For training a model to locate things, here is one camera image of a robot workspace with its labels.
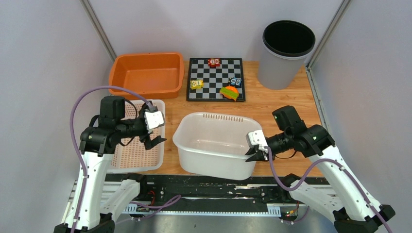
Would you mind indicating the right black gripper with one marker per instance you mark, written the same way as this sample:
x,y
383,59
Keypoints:
x,y
260,155

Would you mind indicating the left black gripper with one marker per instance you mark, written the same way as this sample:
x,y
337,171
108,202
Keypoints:
x,y
148,141

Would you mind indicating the large white plastic tub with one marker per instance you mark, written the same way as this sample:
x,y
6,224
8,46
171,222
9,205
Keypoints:
x,y
215,145

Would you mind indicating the grey bin black liner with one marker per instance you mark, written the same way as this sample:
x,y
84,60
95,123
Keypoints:
x,y
286,45

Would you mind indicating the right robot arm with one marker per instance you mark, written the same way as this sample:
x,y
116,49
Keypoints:
x,y
354,209

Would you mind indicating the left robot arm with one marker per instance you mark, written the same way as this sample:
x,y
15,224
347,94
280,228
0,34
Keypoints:
x,y
97,147

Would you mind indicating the white perforated basket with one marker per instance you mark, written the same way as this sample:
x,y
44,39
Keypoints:
x,y
134,157

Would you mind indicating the orange green toy burger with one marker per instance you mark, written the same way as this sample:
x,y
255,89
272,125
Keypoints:
x,y
230,92

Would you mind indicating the orange plastic tub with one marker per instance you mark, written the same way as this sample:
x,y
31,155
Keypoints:
x,y
154,75

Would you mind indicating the blue toy block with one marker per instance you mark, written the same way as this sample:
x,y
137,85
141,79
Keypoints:
x,y
235,82

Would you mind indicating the yellow toy block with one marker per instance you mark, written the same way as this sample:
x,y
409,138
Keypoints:
x,y
196,84

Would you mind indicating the red toy block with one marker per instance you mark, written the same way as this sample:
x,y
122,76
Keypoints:
x,y
214,62

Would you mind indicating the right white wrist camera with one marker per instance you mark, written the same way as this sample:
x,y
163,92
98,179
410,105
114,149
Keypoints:
x,y
256,138

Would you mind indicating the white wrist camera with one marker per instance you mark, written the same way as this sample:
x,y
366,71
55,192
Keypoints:
x,y
256,138
154,120

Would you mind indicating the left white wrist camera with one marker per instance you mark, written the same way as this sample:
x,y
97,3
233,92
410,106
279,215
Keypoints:
x,y
154,120

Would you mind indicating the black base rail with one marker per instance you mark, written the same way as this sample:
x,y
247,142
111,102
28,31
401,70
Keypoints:
x,y
209,196

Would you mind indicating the left aluminium frame post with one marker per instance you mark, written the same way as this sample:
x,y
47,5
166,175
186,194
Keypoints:
x,y
99,29

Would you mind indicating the aluminium frame post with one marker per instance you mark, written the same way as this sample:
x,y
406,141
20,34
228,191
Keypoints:
x,y
315,55
99,29

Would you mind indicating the right aluminium frame post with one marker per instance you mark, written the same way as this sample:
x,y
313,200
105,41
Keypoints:
x,y
315,55

